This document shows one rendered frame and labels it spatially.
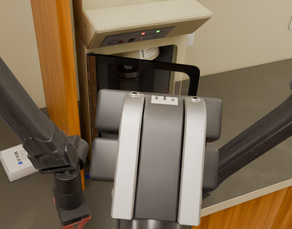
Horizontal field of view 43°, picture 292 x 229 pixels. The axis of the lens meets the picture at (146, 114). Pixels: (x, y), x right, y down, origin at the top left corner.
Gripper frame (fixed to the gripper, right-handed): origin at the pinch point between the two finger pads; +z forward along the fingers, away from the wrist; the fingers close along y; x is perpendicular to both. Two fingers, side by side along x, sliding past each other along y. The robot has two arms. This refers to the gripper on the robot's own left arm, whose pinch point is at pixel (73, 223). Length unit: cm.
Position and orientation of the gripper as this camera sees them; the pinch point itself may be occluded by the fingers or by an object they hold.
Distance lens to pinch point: 96.6
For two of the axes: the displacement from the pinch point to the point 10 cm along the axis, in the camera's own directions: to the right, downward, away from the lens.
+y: -4.0, -5.9, 7.0
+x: -9.1, 2.2, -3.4
